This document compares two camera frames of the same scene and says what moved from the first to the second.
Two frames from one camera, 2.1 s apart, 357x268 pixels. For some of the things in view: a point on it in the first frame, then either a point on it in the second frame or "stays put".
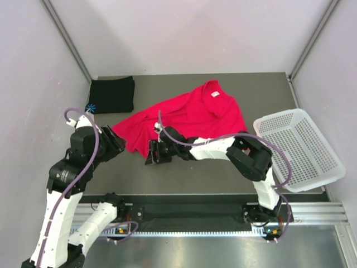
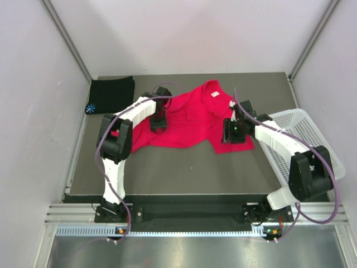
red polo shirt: (206, 111) stays put
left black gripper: (116, 144) to (162, 124)
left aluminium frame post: (67, 37) stays put
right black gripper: (160, 158) to (228, 134)
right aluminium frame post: (331, 9) stays put
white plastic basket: (313, 163) stays put
